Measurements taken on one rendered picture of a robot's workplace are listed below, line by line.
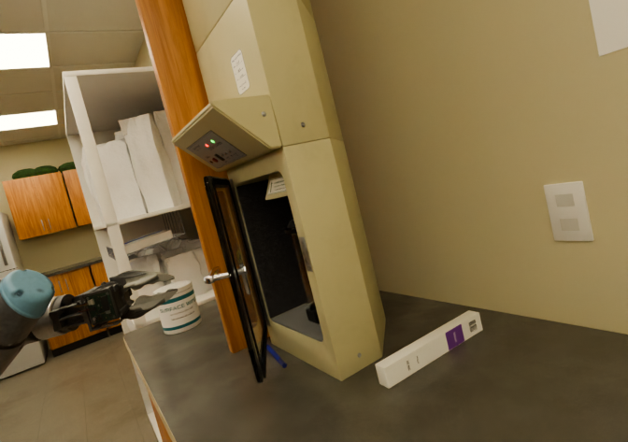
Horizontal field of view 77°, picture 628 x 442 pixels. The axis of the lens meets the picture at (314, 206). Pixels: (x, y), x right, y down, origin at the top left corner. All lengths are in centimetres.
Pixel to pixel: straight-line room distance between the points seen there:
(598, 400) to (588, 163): 39
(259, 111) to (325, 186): 19
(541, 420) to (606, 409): 9
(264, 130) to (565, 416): 64
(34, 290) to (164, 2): 76
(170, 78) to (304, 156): 48
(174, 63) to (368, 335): 81
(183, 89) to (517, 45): 77
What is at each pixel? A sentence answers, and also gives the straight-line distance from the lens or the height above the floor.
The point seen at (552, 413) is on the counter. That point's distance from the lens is 71.
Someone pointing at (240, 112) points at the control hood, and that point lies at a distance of 73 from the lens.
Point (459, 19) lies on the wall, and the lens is 99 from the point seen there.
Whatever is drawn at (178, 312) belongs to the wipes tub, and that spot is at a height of 101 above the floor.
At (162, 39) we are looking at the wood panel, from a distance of 115.
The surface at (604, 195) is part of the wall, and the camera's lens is 87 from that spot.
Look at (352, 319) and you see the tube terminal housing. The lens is 84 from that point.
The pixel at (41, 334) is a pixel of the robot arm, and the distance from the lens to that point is 92.
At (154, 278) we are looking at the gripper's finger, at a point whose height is 122.
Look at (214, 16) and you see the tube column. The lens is 97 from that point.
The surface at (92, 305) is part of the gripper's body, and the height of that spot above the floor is 121.
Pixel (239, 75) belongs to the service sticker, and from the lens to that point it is 87.
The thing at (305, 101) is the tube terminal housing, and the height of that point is 149.
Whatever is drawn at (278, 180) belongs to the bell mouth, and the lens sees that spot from 86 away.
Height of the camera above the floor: 134
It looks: 4 degrees down
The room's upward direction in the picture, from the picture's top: 14 degrees counter-clockwise
